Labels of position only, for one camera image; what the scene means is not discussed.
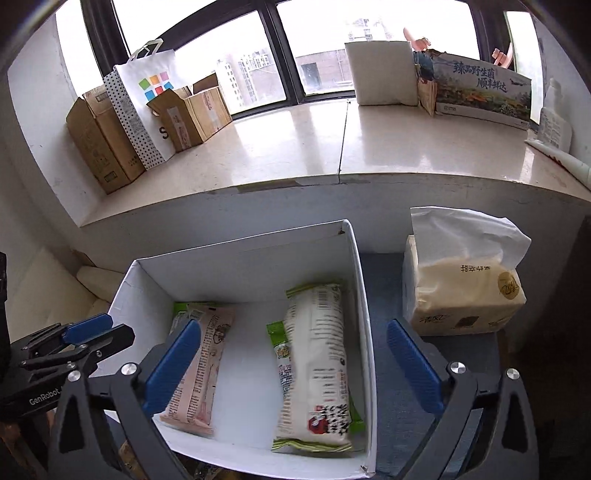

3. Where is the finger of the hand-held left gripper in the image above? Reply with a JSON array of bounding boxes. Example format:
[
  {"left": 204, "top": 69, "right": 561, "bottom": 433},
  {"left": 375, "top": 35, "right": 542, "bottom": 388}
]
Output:
[
  {"left": 21, "top": 314, "right": 114, "bottom": 354},
  {"left": 18, "top": 324, "right": 136, "bottom": 376}
]

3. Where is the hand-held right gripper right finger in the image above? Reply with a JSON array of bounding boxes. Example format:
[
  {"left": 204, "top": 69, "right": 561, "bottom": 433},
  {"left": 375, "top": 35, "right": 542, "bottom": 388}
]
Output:
[{"left": 387, "top": 318, "right": 541, "bottom": 480}]

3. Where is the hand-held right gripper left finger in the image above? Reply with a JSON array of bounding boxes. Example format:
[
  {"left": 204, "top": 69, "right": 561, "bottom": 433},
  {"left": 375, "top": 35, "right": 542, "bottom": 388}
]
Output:
[{"left": 46, "top": 318, "right": 202, "bottom": 480}]

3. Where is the pink snack packet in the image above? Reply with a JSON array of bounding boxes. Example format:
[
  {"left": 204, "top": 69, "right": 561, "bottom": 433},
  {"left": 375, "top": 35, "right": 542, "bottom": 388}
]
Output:
[{"left": 154, "top": 305, "right": 236, "bottom": 437}]

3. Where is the green snack packet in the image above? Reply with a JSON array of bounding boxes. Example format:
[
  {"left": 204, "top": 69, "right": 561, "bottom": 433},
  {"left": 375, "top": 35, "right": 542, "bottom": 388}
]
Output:
[{"left": 172, "top": 302, "right": 218, "bottom": 333}]

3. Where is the white cardboard box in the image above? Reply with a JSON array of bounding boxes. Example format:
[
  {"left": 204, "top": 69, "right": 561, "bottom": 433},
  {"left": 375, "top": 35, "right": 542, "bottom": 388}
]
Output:
[{"left": 90, "top": 219, "right": 378, "bottom": 477}]

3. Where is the white green-edged snack packet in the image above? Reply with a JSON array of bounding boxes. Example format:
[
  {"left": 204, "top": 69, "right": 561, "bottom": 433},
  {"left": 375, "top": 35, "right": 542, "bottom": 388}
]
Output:
[{"left": 266, "top": 282, "right": 365, "bottom": 454}]

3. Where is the beige sofa cushion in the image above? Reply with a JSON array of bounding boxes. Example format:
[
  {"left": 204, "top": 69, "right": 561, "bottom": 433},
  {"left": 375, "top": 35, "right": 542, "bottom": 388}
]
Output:
[{"left": 9, "top": 247, "right": 125, "bottom": 342}]

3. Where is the open soft tissue pack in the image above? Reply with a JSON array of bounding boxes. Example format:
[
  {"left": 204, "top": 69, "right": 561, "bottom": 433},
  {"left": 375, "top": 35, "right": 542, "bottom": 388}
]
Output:
[{"left": 402, "top": 206, "right": 533, "bottom": 337}]

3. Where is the tall brown cardboard box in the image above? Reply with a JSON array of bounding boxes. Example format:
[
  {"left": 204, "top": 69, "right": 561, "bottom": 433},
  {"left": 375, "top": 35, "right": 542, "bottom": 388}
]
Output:
[{"left": 66, "top": 85, "right": 146, "bottom": 195}]

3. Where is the white dotted paper bag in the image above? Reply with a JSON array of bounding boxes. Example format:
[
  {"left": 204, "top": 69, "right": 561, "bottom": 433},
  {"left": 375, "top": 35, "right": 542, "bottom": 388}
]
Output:
[{"left": 102, "top": 39, "right": 192, "bottom": 171}]

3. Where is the open brown cardboard box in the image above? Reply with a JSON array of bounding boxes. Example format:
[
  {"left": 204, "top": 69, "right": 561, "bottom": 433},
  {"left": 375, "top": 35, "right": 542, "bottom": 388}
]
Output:
[{"left": 147, "top": 73, "right": 234, "bottom": 152}]

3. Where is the white tube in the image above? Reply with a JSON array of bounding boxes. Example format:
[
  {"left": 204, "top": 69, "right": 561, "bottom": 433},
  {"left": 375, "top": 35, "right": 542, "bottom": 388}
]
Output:
[{"left": 525, "top": 137, "right": 591, "bottom": 181}]

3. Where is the brown printed paper bag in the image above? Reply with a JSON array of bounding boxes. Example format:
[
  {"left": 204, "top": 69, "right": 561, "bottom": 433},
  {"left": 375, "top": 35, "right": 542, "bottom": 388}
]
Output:
[{"left": 413, "top": 50, "right": 437, "bottom": 116}]

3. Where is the clear plastic bottle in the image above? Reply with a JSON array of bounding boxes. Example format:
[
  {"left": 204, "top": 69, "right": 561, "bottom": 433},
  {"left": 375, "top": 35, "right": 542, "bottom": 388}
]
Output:
[{"left": 538, "top": 78, "right": 573, "bottom": 153}]

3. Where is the landscape printed carton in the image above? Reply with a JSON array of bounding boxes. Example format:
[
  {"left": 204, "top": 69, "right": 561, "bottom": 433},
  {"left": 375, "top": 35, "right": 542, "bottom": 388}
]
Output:
[{"left": 431, "top": 51, "right": 533, "bottom": 131}]

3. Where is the white foam box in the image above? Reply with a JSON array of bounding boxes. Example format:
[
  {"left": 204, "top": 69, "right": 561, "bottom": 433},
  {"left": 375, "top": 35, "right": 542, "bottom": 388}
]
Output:
[{"left": 345, "top": 41, "right": 420, "bottom": 107}]

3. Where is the dark window frame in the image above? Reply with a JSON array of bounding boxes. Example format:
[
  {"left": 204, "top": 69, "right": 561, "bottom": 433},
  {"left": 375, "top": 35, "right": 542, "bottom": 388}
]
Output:
[{"left": 83, "top": 0, "right": 522, "bottom": 121}]

